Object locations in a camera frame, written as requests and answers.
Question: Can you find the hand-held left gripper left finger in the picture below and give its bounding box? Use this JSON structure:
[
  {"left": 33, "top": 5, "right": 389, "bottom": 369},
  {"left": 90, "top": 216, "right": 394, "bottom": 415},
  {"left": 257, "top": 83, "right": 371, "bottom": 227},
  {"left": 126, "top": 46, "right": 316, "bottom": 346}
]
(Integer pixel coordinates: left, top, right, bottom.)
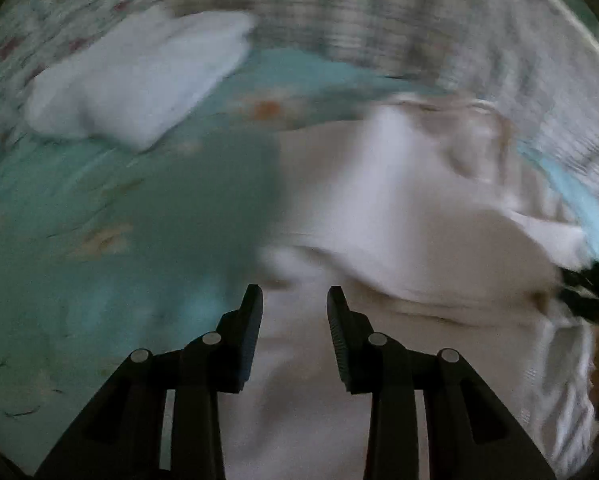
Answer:
[{"left": 34, "top": 284, "right": 264, "bottom": 480}]

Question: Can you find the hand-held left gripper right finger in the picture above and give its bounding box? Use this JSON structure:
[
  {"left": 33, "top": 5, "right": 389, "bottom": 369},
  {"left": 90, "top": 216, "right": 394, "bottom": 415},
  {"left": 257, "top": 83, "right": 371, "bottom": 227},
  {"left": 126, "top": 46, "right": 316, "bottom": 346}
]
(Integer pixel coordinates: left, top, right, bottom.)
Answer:
[{"left": 327, "top": 285, "right": 557, "bottom": 480}]

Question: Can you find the large white garment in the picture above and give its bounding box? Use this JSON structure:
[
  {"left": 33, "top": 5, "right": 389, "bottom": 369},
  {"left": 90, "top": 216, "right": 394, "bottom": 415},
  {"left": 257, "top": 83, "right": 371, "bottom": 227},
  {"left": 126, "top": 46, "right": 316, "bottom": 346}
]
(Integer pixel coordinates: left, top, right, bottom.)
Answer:
[{"left": 219, "top": 97, "right": 599, "bottom": 480}]

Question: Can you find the teal floral bedsheet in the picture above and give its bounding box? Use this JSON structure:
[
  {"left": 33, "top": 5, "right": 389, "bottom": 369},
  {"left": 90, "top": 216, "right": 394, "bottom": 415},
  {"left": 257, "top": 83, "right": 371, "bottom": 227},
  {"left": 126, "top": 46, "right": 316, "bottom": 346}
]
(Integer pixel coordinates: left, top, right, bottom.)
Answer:
[{"left": 0, "top": 47, "right": 599, "bottom": 476}]

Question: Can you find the small folded white cloth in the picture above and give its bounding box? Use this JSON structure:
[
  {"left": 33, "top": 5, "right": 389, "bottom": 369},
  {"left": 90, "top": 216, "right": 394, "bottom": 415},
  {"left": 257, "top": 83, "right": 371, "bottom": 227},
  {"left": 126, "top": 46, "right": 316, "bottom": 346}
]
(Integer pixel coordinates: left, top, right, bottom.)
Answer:
[{"left": 25, "top": 6, "right": 256, "bottom": 152}]

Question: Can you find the plaid pillow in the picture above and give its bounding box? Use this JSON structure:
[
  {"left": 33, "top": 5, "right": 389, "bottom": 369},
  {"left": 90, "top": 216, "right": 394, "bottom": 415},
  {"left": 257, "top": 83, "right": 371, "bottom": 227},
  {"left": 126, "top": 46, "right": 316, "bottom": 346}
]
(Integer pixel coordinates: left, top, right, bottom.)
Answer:
[{"left": 159, "top": 0, "right": 599, "bottom": 181}]

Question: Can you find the floral pillow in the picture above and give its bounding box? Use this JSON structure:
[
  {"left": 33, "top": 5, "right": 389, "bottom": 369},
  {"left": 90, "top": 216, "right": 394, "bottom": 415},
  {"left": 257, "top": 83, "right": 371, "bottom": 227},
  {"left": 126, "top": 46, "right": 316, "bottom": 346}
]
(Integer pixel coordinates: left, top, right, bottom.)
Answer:
[{"left": 0, "top": 0, "right": 180, "bottom": 171}]

